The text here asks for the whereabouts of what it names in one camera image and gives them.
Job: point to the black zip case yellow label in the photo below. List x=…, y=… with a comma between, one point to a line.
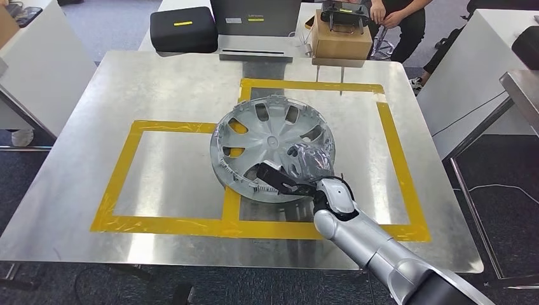
x=183, y=31

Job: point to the person's left hand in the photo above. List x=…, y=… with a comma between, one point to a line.
x=392, y=19

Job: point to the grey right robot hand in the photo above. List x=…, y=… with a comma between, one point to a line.
x=313, y=162

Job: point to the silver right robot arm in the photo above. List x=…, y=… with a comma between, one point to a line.
x=362, y=240

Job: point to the chrome stool post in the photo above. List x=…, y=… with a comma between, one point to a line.
x=380, y=42

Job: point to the person's right hand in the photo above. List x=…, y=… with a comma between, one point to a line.
x=377, y=12

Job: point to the brown cardboard piece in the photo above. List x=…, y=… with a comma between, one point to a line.
x=7, y=27

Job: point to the dark grey computer unit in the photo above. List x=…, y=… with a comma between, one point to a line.
x=257, y=21

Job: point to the steel workbench table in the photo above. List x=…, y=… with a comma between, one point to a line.
x=168, y=92

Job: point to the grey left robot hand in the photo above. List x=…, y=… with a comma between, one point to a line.
x=183, y=294

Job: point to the white desk with metal legs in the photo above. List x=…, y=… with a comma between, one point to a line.
x=46, y=63

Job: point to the black flat device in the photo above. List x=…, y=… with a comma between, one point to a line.
x=27, y=14

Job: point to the silver plastic wheel hubcap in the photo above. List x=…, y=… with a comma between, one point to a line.
x=269, y=134

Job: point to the brown cardboard box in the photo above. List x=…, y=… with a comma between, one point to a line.
x=341, y=44

